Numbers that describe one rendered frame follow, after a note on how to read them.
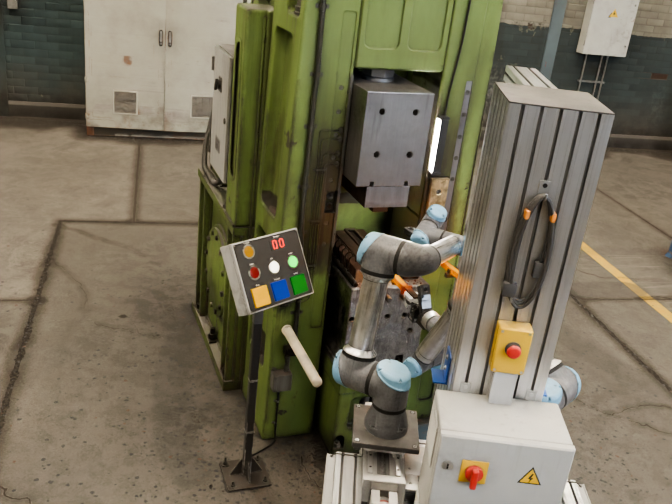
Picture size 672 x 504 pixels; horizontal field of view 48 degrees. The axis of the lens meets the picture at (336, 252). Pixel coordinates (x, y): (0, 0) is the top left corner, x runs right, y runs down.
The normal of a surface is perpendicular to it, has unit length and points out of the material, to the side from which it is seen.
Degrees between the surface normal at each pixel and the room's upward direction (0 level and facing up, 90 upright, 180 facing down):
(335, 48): 90
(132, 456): 0
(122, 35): 90
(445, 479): 90
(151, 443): 0
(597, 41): 90
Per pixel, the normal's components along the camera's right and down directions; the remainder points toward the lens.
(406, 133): 0.34, 0.40
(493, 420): 0.11, -0.91
